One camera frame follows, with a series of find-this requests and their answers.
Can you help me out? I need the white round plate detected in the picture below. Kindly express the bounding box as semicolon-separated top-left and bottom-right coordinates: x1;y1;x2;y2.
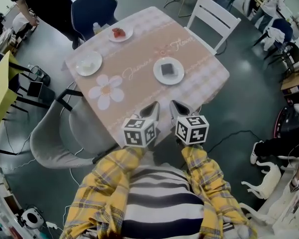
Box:
153;57;185;86
108;25;134;43
76;50;103;77

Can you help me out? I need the person's left forearm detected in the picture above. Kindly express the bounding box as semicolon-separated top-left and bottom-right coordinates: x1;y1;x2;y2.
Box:
81;145;147;199

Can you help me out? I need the dark blue chair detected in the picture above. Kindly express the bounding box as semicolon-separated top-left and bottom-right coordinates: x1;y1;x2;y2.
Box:
71;0;119;42
253;18;294;59

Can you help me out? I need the white animal figure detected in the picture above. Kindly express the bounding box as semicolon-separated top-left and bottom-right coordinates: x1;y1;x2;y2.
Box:
240;158;282;199
238;202;276;226

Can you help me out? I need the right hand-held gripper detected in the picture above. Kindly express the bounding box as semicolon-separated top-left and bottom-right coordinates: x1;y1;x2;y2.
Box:
169;100;210;145

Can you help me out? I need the dark grey square block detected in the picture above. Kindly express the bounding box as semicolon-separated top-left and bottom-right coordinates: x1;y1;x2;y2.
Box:
160;63;175;76

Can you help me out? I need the table with yellow cloth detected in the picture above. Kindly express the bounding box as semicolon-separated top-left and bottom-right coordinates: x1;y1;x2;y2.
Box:
0;50;20;140

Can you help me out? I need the black cable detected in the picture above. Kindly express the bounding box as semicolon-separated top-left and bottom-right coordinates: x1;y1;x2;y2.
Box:
206;130;262;150

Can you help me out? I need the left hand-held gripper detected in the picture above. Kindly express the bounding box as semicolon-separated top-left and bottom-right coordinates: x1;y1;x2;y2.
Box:
122;101;161;149

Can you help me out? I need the grey shell chair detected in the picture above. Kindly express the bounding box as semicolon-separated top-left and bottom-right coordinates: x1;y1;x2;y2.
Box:
29;98;120;169

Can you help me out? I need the white wooden chair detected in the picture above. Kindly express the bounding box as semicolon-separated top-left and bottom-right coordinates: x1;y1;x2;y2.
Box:
183;0;242;56

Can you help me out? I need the black machine with red ring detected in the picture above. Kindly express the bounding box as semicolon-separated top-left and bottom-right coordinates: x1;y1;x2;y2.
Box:
273;103;299;135

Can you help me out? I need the white round device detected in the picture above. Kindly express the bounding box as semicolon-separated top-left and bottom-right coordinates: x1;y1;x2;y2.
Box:
21;207;44;230

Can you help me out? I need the table with pink tablecloth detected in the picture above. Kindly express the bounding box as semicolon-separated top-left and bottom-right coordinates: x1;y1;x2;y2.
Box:
64;6;230;149

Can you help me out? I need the white cloth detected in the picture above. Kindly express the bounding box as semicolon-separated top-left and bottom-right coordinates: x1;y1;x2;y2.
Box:
263;26;287;51

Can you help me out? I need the wooden shelf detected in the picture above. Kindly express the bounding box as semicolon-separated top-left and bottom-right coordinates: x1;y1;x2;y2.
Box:
280;68;299;97

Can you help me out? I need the person's right forearm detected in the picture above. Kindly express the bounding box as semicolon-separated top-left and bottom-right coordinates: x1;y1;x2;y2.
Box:
180;144;231;199

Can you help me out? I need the person's striped shirt torso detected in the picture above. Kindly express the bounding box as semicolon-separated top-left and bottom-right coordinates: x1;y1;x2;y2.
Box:
122;164;207;239

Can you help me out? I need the black box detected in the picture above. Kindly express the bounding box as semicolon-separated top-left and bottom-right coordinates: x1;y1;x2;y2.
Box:
26;81;56;101

